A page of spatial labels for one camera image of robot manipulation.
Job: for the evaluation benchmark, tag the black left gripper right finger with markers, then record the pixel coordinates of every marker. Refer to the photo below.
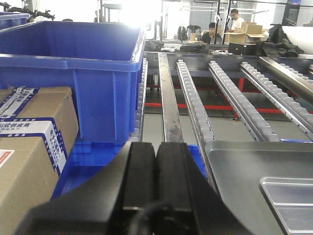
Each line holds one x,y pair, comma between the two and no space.
196,208

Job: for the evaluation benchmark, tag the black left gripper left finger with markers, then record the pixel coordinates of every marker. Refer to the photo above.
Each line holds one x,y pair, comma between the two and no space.
116,200

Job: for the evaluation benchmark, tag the small silver ribbed tray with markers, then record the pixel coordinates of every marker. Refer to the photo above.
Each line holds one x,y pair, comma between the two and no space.
291,202

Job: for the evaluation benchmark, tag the large silver outer tray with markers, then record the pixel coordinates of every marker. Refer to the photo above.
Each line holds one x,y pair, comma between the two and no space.
237,168

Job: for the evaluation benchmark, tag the cardboard box with blue tape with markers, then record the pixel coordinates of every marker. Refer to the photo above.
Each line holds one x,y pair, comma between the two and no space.
38,128

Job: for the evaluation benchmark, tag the blue lower plastic crate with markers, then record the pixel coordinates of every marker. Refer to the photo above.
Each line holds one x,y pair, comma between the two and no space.
88,158

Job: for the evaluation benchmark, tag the blue plastic bin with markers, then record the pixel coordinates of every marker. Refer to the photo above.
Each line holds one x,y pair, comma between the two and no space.
100,62

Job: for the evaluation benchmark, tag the seated person in black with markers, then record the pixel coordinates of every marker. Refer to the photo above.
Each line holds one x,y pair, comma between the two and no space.
211,35

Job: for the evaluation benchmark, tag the open cardboard boxes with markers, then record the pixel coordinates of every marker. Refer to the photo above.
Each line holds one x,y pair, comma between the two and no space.
248,33

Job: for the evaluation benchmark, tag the standing person in white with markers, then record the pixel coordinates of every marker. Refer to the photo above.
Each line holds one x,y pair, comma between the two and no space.
237,20

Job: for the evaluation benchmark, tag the flat steel conveyor rail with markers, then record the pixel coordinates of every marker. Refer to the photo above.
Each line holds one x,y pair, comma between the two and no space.
170,115

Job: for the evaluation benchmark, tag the roller conveyor rail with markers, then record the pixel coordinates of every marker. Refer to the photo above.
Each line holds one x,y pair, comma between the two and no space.
257,126
200,120
286,104

